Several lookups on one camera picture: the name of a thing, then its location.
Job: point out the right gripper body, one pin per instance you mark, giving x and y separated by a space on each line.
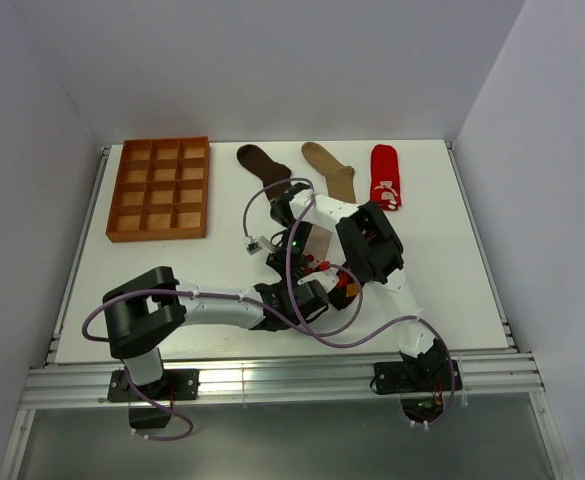
290 254

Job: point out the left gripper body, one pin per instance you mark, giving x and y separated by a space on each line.
280 287

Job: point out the beige and red reindeer sock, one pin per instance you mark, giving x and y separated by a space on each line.
316 246

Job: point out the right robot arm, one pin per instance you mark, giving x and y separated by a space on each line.
374 257

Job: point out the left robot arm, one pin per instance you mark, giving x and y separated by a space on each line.
143 312

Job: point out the black orange argyle sock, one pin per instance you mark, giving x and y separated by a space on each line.
346 290

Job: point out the dark brown sock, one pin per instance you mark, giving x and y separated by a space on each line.
274 175

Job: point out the tan sock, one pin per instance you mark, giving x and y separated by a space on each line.
338 177

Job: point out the orange compartment tray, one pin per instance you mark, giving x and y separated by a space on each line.
161 190

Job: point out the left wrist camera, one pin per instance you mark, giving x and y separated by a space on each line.
323 274

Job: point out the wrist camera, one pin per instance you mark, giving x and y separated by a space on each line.
323 274
254 245

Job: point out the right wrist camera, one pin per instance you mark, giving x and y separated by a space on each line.
254 245

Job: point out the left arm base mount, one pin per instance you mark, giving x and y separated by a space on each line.
175 385

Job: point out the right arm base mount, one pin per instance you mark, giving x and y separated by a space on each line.
422 388

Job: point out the aluminium rail frame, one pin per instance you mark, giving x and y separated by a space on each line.
506 371

